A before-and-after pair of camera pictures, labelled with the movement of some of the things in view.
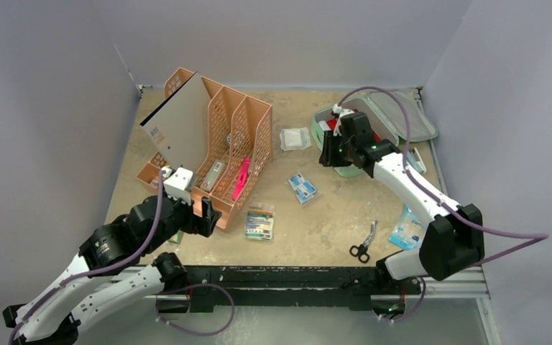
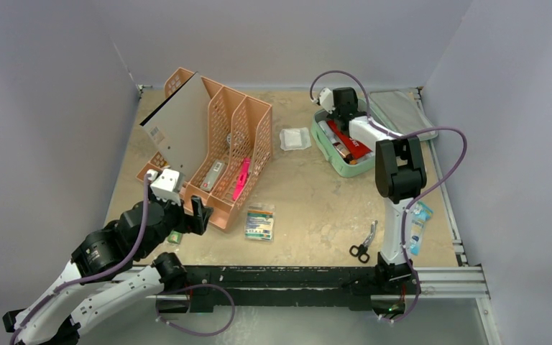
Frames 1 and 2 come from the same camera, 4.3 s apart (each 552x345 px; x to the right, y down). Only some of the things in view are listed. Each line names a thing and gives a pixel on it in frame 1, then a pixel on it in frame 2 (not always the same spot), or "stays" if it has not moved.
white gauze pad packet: [292, 139] stays
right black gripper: [330, 148] → [345, 116]
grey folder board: [180, 131] stays
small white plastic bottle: [324, 125] stays
